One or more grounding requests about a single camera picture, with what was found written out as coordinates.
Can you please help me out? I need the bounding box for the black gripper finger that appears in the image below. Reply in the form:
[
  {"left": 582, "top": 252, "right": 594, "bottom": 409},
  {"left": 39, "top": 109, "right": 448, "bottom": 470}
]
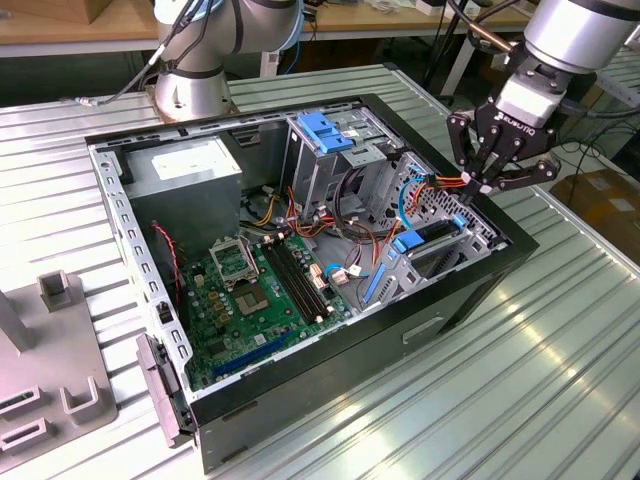
[
  {"left": 472, "top": 137, "right": 561, "bottom": 203},
  {"left": 446, "top": 110, "right": 502, "bottom": 202}
]

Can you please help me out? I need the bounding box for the orange red power wire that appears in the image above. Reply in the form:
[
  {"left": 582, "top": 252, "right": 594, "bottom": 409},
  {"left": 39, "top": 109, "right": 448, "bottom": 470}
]
[{"left": 394, "top": 173, "right": 471, "bottom": 236}]

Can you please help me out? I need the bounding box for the blue data wire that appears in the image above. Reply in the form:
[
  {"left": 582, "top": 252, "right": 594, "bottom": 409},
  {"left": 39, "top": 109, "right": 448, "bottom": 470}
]
[{"left": 397, "top": 164, "right": 434, "bottom": 231}]

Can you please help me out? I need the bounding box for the grey metal disk bay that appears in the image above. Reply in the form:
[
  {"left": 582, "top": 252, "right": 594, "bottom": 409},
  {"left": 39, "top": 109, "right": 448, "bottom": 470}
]
[{"left": 357, "top": 149, "right": 511, "bottom": 309}]

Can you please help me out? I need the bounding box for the large brown cardboard box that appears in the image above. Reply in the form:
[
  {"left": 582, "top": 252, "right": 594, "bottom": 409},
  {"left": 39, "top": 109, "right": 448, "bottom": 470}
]
[{"left": 549, "top": 168, "right": 640, "bottom": 251}]

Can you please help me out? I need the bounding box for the metal slat side table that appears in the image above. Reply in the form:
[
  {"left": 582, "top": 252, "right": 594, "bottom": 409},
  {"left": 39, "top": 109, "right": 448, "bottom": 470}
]
[{"left": 597, "top": 47, "right": 640, "bottom": 109}]

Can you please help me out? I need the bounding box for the wooden desk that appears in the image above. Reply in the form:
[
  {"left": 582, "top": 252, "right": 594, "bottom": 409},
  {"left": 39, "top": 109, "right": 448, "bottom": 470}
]
[{"left": 0, "top": 0, "right": 531, "bottom": 59}]

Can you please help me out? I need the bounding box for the black RAM slot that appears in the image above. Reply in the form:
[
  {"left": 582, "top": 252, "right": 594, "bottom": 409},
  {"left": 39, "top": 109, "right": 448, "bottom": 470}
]
[
  {"left": 274, "top": 238, "right": 332, "bottom": 317},
  {"left": 262, "top": 241, "right": 317, "bottom": 324}
]

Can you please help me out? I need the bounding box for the metal socket cover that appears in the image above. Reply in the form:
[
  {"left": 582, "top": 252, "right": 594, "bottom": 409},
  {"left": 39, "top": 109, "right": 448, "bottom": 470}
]
[{"left": 208, "top": 238, "right": 261, "bottom": 291}]

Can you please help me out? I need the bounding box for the black open PC case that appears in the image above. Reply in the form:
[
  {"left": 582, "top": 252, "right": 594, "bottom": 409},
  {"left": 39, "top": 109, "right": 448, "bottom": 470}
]
[{"left": 83, "top": 92, "right": 540, "bottom": 475}]

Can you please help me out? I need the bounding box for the CPU socket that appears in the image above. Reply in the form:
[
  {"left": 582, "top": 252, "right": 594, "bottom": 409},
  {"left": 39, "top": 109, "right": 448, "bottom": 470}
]
[{"left": 232, "top": 279, "right": 275, "bottom": 320}]

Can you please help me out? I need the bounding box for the grey power supply unit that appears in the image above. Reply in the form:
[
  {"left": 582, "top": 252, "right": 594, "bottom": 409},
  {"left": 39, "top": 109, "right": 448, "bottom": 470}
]
[{"left": 119, "top": 135, "right": 245, "bottom": 254}]

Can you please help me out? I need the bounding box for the blue expansion slot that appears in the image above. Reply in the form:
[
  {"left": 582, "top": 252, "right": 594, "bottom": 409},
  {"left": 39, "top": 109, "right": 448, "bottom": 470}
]
[{"left": 212, "top": 329, "right": 294, "bottom": 379}]

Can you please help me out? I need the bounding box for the green motherboard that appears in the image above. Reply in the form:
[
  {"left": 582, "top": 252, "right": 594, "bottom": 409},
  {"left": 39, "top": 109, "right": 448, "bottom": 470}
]
[{"left": 177, "top": 234, "right": 356, "bottom": 391}]

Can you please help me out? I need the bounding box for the grey plastic case latch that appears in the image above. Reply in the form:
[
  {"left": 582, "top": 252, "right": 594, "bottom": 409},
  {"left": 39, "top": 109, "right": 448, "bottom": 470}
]
[{"left": 135, "top": 333, "right": 194, "bottom": 450}]

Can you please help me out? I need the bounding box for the grey parts rack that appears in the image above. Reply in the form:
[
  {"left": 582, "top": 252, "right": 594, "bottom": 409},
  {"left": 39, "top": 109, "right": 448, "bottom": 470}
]
[{"left": 0, "top": 269, "right": 119, "bottom": 456}]

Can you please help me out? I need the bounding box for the black camera cable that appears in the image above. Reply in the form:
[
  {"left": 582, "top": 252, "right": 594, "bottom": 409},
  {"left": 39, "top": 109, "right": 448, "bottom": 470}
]
[{"left": 547, "top": 97, "right": 640, "bottom": 121}]

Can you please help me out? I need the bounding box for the blue plastic drive bracket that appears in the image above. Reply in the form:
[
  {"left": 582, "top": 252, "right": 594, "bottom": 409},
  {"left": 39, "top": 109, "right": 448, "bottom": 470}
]
[{"left": 295, "top": 112, "right": 355, "bottom": 155}]

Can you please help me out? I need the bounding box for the black wire bundle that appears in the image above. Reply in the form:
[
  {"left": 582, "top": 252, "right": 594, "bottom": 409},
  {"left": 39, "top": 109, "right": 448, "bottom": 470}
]
[{"left": 333, "top": 167, "right": 396, "bottom": 246}]

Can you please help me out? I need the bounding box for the red orange wire bundle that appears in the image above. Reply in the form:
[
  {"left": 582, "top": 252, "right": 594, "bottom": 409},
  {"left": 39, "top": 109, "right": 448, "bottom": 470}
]
[{"left": 285, "top": 185, "right": 346, "bottom": 242}]

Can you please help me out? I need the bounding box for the white connector with blue wire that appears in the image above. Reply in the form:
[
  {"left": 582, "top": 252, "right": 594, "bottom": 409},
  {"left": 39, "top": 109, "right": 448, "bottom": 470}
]
[{"left": 322, "top": 263, "right": 374, "bottom": 287}]

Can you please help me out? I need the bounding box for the yellow orange wire bundle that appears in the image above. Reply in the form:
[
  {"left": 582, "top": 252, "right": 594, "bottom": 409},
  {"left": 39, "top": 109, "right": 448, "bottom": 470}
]
[{"left": 254, "top": 193, "right": 282, "bottom": 227}]

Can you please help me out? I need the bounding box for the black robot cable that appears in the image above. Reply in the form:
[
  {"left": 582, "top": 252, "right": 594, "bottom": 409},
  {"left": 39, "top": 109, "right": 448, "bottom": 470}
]
[{"left": 144, "top": 0, "right": 221, "bottom": 76}]

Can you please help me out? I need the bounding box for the red black fan wire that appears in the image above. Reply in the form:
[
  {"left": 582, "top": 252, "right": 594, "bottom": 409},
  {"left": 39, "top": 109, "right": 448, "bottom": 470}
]
[{"left": 150, "top": 223, "right": 184, "bottom": 306}]

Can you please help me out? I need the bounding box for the black cable with silver connector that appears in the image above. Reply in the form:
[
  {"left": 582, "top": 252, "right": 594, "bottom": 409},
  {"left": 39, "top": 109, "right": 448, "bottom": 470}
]
[{"left": 59, "top": 0, "right": 201, "bottom": 109}]

